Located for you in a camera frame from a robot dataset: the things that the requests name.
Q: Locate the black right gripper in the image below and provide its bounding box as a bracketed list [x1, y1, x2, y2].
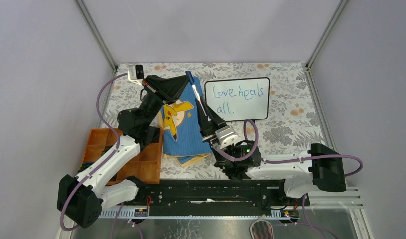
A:
[195, 96, 235, 169]

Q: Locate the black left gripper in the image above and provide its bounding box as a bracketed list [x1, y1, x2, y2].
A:
[139, 75, 190, 127]

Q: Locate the white whiteboard marker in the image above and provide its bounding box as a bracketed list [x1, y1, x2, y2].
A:
[191, 83, 210, 121]

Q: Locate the floral tablecloth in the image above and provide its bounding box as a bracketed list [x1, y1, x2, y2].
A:
[101, 63, 326, 179]

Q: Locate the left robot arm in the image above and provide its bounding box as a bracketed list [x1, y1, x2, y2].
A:
[57, 75, 189, 231]

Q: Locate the blue cartoon cloth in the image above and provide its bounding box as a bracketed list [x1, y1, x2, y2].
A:
[159, 83, 212, 166]

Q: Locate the black mounting rail base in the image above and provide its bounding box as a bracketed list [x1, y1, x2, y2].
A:
[115, 179, 322, 220]

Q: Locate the black framed whiteboard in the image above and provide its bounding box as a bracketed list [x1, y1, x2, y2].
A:
[204, 77, 270, 122]

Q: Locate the striped object at bottom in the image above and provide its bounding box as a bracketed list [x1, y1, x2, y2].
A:
[249, 215, 274, 239]

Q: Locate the blue marker cap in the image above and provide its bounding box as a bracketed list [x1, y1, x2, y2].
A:
[185, 71, 195, 85]

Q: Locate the orange wooden compartment tray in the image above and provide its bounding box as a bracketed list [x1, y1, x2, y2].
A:
[78, 127, 163, 186]

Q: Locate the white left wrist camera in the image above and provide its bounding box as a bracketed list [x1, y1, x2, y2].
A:
[127, 64, 144, 84]

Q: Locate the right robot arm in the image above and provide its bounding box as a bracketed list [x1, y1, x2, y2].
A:
[195, 98, 347, 205]

